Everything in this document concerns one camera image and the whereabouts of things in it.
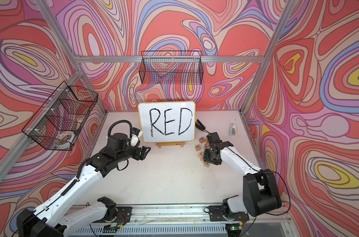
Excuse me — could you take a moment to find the aluminium rail at front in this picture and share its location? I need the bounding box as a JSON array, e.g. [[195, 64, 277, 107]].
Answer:
[[58, 203, 290, 226]]

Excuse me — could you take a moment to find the black wire basket left wall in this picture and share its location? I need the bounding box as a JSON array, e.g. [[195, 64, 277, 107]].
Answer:
[[22, 82, 98, 151]]

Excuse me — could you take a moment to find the whiteboard with yellow rim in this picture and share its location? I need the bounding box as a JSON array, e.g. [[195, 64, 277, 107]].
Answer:
[[138, 101, 196, 143]]

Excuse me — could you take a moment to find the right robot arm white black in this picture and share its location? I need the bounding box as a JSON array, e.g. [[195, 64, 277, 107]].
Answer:
[[203, 132, 282, 221]]

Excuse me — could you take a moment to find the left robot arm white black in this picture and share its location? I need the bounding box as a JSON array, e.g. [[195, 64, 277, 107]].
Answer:
[[16, 119, 151, 237]]

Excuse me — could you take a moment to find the black wire basket wall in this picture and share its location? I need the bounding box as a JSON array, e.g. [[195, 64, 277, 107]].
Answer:
[[139, 50, 204, 86], [22, 82, 98, 151]]

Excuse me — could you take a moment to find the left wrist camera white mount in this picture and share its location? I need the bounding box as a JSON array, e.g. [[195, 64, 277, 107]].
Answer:
[[131, 127, 142, 147]]

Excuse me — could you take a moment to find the wooden whiteboard stand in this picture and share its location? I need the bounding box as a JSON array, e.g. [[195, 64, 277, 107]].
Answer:
[[156, 142, 185, 148]]

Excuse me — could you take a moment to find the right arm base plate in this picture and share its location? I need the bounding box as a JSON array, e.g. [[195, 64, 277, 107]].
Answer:
[[204, 204, 250, 223]]

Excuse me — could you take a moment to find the black binder clip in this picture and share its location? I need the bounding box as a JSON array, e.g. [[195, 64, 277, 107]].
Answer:
[[195, 119, 206, 131]]

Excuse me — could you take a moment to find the black wire basket back wall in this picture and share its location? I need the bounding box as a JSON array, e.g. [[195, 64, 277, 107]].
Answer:
[[139, 50, 204, 86]]

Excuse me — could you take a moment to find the grey whiteboard eraser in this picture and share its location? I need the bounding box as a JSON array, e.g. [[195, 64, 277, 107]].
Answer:
[[229, 123, 237, 136]]

